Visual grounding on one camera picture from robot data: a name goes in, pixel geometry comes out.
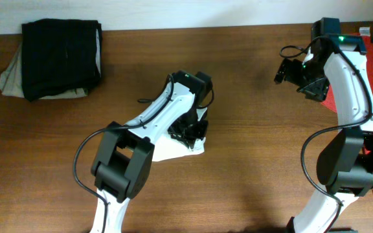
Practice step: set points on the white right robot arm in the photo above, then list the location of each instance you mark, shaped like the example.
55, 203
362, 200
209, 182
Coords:
335, 64

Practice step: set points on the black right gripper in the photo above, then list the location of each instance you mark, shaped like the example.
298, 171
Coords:
291, 76

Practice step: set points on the beige folded garment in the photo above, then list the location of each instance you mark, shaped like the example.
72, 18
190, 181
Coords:
11, 82

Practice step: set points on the white t-shirt with robot print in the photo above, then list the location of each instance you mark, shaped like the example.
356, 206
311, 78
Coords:
166, 147

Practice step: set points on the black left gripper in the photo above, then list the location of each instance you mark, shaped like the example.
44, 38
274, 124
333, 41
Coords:
193, 137

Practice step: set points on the black folded garment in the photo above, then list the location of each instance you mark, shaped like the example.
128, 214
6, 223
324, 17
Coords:
60, 55

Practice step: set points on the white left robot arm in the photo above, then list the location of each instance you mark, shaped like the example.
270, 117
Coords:
124, 158

